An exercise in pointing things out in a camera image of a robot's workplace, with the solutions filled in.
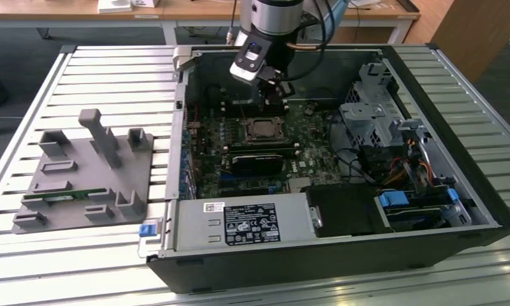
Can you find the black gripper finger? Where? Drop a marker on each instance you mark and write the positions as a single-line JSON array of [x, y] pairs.
[[271, 89], [287, 89]]

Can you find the long wooden desk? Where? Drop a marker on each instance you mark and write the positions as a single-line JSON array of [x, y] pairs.
[[47, 14]]

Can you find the small blue plastic clip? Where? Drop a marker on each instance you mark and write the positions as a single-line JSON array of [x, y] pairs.
[[452, 195]]

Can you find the grey plastic parts rack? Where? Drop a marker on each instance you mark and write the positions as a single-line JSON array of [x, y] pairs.
[[90, 178]]

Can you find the black RAM slot bank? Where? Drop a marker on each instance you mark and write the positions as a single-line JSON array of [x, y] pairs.
[[259, 148], [238, 110]]

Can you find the black graphics card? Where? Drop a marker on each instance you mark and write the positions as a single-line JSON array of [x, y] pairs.
[[255, 164]]

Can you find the pale blue teach pendant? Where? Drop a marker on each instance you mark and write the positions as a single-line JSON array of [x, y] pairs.
[[340, 8]]

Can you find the grey metal drive cage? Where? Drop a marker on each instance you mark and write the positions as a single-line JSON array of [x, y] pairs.
[[362, 114]]

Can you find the green RAM stick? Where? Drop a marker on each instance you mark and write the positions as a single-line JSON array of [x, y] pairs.
[[81, 193]]

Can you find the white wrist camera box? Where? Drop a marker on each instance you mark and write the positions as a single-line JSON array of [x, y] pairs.
[[248, 60]]

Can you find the wooden cabinet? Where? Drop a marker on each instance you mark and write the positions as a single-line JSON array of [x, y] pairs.
[[480, 32]]

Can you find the CPU socket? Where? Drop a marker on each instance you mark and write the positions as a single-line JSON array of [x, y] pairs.
[[243, 141]]

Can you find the black open PC case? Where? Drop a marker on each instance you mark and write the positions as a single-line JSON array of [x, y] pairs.
[[280, 271]]

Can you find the grey power supply unit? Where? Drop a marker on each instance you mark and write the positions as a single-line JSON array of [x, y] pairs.
[[196, 216]]

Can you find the blue disk carrier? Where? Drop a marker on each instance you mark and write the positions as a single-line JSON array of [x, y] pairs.
[[394, 199]]

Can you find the white box with dark print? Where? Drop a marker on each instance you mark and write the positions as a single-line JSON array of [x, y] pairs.
[[147, 3]]

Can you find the plain white box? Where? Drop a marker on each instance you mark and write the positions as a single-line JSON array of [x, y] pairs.
[[115, 7]]

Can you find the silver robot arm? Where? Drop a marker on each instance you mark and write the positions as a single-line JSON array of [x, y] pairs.
[[272, 19]]

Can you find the blue case latch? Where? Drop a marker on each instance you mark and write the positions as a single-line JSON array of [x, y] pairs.
[[149, 231]]

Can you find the small silver heatsink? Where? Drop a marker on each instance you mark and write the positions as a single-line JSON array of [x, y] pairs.
[[302, 185]]

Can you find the green Dell motherboard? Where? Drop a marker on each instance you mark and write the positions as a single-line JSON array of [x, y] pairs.
[[315, 150]]

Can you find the metal disk bay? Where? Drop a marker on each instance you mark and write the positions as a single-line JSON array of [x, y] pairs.
[[455, 216]]

